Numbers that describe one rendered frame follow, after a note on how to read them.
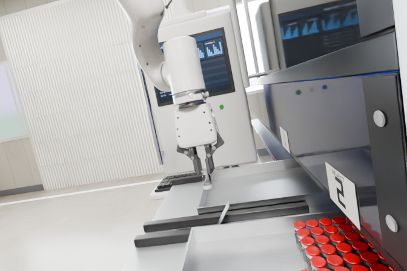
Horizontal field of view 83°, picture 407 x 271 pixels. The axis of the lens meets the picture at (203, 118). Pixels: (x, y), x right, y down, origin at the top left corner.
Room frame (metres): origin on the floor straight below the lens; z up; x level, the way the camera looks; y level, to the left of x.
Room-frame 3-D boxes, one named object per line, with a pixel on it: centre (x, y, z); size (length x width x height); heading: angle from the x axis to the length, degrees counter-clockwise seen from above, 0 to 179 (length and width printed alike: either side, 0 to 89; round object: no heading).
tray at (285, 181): (0.66, -0.13, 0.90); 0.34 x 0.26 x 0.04; 82
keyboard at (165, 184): (1.02, 0.07, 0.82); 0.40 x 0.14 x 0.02; 80
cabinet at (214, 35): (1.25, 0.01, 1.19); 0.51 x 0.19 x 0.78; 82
